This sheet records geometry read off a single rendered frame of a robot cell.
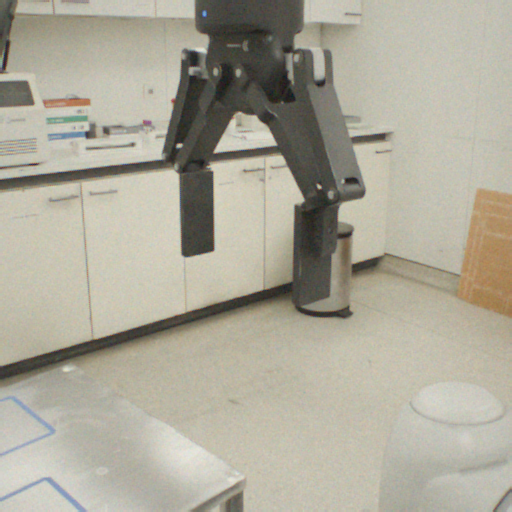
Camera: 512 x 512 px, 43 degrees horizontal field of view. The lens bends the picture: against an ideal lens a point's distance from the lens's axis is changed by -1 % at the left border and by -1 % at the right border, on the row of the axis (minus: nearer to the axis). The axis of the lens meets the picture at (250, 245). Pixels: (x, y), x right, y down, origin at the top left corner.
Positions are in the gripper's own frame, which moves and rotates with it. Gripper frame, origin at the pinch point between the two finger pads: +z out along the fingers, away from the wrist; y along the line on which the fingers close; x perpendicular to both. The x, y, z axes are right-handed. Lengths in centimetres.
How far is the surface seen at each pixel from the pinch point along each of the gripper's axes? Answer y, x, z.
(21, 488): 36, 8, 38
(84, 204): 219, -86, 48
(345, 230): 181, -211, 73
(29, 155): 219, -65, 25
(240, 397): 147, -115, 120
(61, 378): 60, -8, 38
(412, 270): 195, -289, 116
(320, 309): 185, -198, 115
